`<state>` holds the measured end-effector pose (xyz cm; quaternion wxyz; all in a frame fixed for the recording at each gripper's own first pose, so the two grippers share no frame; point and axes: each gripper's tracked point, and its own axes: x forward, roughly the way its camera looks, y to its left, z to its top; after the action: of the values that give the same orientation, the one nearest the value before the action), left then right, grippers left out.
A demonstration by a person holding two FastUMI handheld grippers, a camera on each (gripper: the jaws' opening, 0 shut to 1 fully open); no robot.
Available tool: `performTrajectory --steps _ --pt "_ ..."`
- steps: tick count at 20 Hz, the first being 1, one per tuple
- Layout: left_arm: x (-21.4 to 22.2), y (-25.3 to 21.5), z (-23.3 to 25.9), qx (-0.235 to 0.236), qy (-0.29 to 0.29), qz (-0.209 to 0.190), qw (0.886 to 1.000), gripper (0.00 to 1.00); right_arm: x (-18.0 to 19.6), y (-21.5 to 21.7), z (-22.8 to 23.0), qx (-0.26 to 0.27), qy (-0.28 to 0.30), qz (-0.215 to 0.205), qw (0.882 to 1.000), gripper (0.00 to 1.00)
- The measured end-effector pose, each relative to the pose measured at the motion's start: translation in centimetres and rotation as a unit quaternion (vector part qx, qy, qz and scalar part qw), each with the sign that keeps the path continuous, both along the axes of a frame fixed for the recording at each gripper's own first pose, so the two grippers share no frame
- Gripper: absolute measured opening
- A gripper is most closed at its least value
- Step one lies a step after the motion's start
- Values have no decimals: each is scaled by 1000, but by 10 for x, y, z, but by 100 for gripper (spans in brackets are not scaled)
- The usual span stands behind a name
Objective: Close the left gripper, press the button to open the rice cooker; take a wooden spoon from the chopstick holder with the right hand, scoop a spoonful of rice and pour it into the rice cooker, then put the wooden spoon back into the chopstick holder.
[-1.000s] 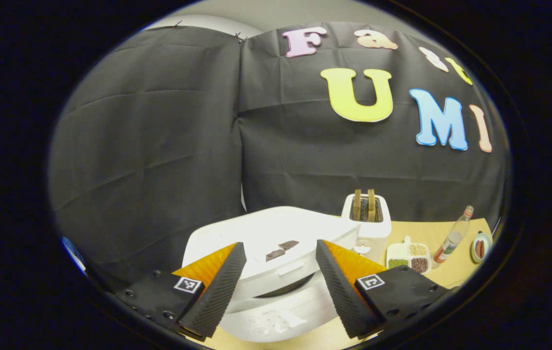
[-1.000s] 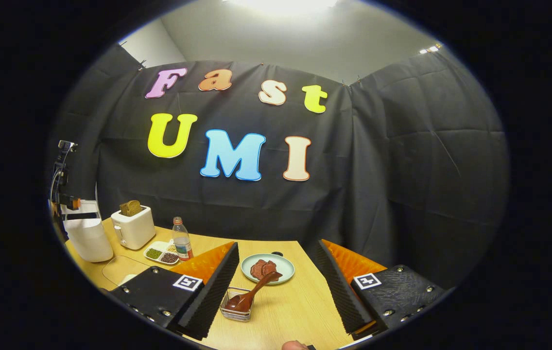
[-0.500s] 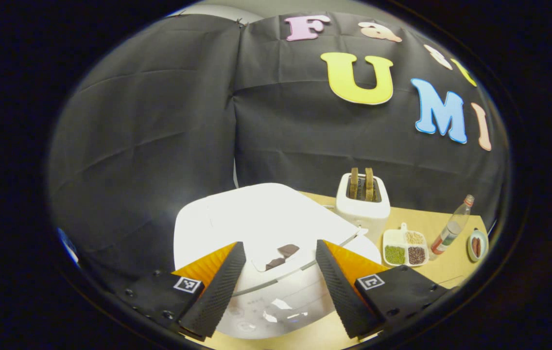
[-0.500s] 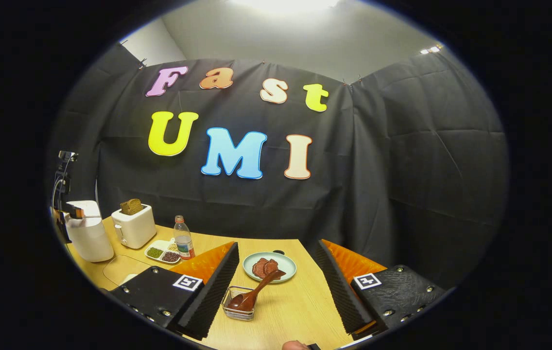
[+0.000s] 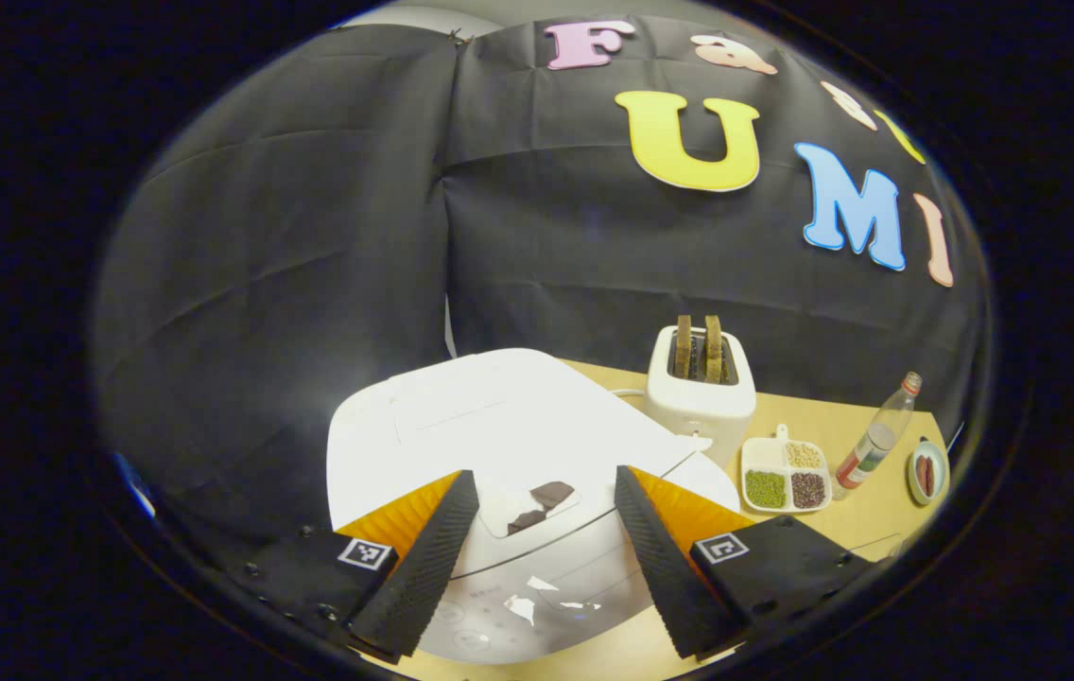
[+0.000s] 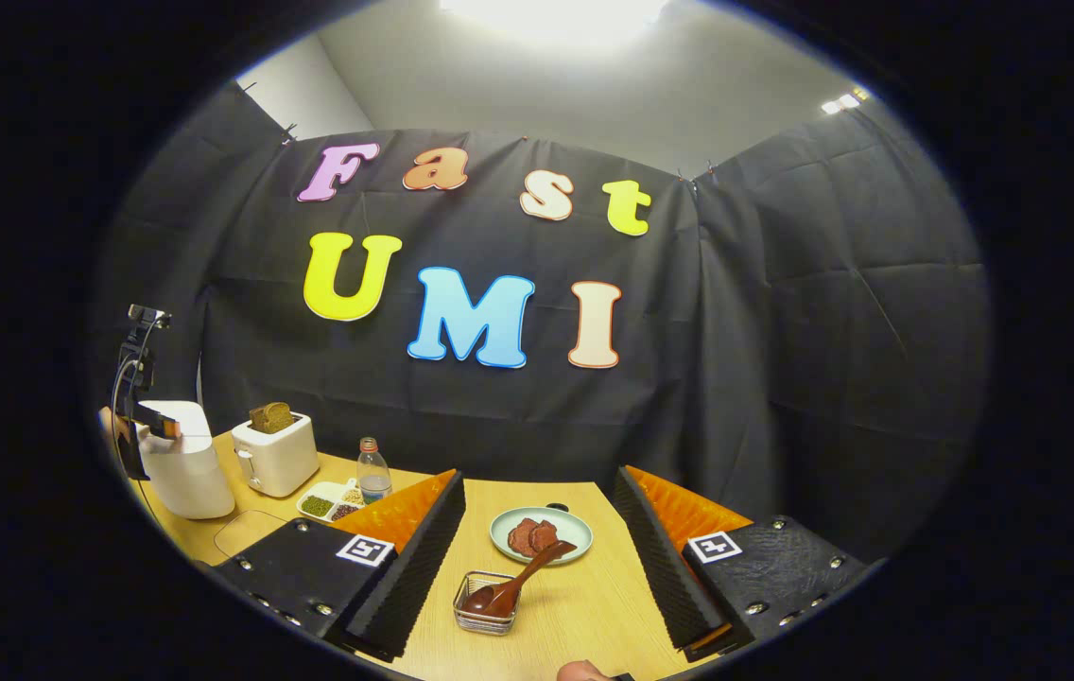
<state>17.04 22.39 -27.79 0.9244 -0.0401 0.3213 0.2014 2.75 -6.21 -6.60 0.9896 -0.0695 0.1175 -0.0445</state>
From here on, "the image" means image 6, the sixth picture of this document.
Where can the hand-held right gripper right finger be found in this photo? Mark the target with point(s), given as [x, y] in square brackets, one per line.
[665, 582]

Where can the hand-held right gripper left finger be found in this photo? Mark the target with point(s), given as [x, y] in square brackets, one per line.
[414, 577]

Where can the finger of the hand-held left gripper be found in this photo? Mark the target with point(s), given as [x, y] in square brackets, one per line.
[164, 427]

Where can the white rice cooker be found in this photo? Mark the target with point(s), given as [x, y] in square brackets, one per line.
[192, 478]

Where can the glass chopstick holder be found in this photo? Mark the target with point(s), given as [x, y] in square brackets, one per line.
[466, 619]

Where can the brown wooden spoon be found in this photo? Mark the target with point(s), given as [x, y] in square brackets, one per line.
[499, 598]

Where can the brown bread slice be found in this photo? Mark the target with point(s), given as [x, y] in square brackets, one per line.
[260, 421]
[280, 416]

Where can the pale green plate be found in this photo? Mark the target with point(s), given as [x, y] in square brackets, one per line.
[575, 530]

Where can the clear plastic bottle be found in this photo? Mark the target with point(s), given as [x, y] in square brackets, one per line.
[373, 478]

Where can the brown meat slice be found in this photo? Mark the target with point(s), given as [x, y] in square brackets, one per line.
[546, 532]
[522, 539]

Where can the white divided dish with beans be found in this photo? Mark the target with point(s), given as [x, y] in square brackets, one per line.
[324, 503]

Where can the white toaster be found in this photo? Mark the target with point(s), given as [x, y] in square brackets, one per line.
[277, 463]

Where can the black backdrop cloth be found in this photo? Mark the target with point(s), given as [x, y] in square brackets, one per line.
[783, 331]

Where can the small ceiling light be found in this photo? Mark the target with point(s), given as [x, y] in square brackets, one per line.
[844, 100]

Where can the large ceiling light panel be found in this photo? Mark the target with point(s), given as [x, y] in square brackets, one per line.
[556, 14]

